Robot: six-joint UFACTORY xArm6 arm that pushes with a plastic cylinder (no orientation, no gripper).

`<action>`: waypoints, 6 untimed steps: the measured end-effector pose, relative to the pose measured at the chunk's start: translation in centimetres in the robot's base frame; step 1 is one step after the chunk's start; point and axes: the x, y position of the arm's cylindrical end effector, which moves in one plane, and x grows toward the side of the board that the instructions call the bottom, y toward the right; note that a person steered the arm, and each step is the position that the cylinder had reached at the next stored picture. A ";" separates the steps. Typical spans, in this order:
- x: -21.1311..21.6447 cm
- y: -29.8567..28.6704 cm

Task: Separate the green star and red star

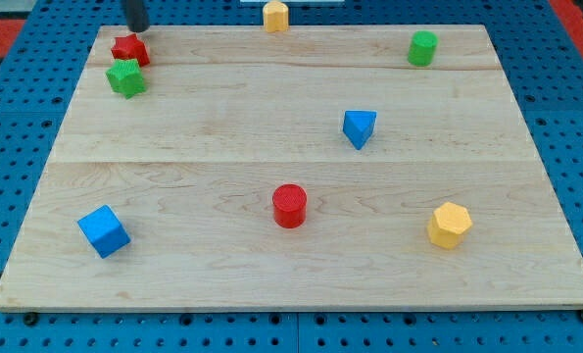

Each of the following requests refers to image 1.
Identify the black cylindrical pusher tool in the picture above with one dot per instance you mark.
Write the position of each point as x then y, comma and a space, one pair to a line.
136, 15

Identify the red star block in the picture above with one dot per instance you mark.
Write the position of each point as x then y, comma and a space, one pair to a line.
130, 47

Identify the green cylinder block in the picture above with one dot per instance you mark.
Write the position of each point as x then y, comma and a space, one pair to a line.
422, 48

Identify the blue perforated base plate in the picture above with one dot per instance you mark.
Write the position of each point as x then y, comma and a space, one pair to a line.
545, 71

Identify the green star block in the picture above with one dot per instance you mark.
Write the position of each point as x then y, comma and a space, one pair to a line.
125, 77

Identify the red cylinder block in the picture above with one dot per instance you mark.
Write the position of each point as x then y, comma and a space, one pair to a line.
289, 205

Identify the blue triangle block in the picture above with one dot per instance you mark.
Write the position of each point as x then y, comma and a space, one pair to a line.
358, 126

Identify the yellow hexagon block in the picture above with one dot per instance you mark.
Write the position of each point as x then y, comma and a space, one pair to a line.
448, 226

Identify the yellow pentagon block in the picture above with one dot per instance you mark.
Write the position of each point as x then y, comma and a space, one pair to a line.
275, 16

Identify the light wooden board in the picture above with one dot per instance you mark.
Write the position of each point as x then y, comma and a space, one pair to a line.
232, 112

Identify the blue cube block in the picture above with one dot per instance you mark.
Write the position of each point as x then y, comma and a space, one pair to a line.
104, 231

